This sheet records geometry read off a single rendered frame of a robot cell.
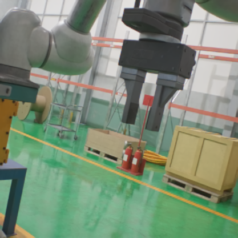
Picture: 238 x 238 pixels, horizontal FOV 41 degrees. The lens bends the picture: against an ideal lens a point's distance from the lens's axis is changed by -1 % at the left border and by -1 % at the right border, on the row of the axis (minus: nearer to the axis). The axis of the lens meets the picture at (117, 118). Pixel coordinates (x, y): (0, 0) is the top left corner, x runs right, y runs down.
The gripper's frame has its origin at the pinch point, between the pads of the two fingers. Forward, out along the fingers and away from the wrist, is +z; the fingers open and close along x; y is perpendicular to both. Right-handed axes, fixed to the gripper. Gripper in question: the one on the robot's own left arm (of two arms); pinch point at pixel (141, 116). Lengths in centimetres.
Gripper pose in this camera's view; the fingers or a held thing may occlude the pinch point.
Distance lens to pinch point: 57.7
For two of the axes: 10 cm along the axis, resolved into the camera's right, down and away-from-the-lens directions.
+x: -7.5, -2.2, 6.3
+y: 6.3, 0.9, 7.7
